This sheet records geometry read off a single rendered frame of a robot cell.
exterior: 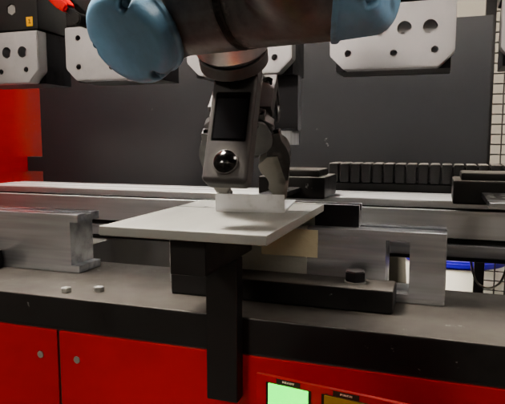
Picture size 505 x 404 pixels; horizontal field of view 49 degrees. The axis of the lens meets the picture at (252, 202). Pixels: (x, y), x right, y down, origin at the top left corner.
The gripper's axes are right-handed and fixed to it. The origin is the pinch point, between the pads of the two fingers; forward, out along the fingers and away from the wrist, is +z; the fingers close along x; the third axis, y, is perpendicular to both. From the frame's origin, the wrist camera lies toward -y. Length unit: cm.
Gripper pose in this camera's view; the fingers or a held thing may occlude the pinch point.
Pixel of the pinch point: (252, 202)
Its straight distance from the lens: 68.9
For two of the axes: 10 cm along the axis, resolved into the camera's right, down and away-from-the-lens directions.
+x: -9.8, -0.2, 1.8
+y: 1.4, -7.2, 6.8
